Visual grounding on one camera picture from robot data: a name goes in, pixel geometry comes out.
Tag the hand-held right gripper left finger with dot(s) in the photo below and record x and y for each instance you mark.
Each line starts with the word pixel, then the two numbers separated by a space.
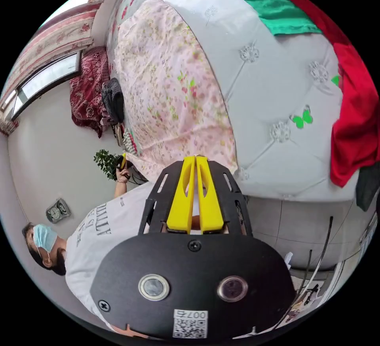
pixel 181 197

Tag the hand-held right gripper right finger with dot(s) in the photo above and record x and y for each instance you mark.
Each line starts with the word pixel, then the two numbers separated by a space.
pixel 210 200

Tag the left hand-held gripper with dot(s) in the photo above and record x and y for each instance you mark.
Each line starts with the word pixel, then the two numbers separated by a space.
pixel 121 164

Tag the pink floral skirt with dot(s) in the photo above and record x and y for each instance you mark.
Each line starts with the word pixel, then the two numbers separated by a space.
pixel 169 91

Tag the person's left forearm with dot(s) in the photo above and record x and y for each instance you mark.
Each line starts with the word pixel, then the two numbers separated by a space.
pixel 119 189

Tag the person's left hand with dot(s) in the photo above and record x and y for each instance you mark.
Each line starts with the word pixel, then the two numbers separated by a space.
pixel 122 177

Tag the green potted plant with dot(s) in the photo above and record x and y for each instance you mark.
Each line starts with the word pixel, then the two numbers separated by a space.
pixel 106 163

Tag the dark grey knitted garment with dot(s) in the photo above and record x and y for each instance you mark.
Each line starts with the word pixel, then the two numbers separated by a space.
pixel 113 100

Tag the dark red patterned blanket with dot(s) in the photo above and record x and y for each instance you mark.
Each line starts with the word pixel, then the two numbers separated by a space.
pixel 88 94

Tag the grey clock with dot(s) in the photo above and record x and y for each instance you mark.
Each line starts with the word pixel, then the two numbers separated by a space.
pixel 58 210

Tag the person's body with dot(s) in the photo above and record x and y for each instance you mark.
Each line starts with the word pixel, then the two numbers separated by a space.
pixel 89 251

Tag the window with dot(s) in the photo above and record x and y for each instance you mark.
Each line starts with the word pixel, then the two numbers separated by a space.
pixel 44 82

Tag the bed with white quilted cover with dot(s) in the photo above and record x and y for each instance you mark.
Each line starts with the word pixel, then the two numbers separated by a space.
pixel 267 91

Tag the pink floral curtain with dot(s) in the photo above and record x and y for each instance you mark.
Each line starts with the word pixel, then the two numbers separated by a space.
pixel 50 40

